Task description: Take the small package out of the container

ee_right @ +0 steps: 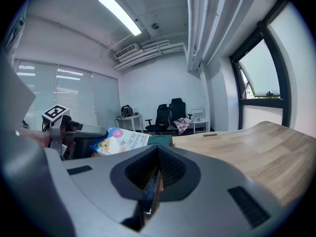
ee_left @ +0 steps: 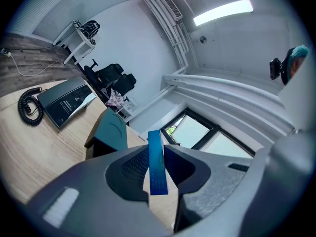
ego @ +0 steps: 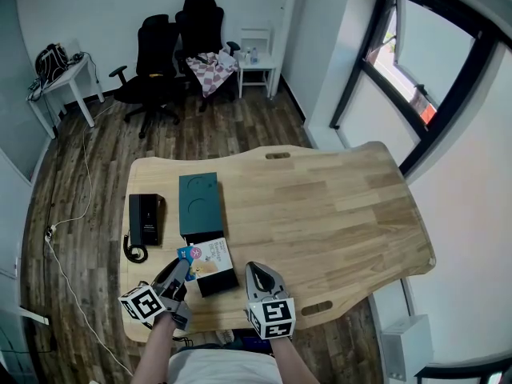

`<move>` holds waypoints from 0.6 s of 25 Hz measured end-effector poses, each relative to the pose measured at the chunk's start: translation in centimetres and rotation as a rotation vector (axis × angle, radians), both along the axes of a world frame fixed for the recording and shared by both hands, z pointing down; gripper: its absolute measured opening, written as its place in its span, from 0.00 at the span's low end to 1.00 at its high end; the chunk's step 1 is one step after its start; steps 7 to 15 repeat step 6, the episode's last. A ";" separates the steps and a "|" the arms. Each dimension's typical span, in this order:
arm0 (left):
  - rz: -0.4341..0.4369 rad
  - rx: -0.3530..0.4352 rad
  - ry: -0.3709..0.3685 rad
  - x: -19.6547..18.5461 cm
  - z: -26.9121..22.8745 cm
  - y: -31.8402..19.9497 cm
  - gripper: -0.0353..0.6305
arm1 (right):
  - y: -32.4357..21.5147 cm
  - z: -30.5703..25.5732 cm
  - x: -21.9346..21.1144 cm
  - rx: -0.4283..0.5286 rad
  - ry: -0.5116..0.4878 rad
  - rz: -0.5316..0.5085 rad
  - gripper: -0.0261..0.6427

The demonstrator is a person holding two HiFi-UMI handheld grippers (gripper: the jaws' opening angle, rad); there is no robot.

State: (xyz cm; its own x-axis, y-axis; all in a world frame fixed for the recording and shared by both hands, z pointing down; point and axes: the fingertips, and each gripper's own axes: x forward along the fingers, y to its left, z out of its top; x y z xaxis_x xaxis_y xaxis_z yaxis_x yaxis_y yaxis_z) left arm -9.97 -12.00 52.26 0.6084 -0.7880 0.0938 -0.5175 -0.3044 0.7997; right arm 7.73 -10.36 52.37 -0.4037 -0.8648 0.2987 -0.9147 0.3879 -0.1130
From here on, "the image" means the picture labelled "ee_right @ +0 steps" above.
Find black window frame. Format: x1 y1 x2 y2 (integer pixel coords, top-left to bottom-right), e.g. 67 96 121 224
229 0 293 130

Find patterned cloth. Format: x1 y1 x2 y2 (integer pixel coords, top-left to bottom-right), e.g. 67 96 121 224
173 117 193 135

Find long ceiling light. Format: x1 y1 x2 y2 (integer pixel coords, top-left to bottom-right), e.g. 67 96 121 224
98 0 142 37

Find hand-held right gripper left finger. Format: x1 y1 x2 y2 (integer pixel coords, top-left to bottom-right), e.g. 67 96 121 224
45 145 159 231

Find person's left forearm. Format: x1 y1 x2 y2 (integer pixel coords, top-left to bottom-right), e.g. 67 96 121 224
18 127 51 148

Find white air conditioner vent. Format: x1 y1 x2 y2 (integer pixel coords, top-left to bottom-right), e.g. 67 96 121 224
113 42 140 60

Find white window blinds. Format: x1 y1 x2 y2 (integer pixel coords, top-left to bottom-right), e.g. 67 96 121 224
13 59 121 133

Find black backpack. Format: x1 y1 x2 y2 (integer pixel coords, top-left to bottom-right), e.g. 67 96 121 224
120 104 134 119

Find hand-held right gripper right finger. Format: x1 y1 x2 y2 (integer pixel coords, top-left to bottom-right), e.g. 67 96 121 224
140 145 282 237

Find blue card packet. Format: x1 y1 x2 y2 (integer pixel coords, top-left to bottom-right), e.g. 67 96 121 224
90 125 151 157

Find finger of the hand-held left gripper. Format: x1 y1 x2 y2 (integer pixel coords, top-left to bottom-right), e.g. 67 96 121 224
73 123 109 138
71 137 99 159

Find small white side table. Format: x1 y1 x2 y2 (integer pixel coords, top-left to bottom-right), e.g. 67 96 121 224
192 108 210 134

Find black office chair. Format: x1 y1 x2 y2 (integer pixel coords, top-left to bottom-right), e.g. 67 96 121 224
169 98 193 133
145 104 171 135

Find bundle of white ceiling pipes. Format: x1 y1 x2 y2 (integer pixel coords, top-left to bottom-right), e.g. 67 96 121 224
112 0 237 73

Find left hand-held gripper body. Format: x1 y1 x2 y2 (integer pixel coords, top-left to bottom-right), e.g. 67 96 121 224
41 104 83 160

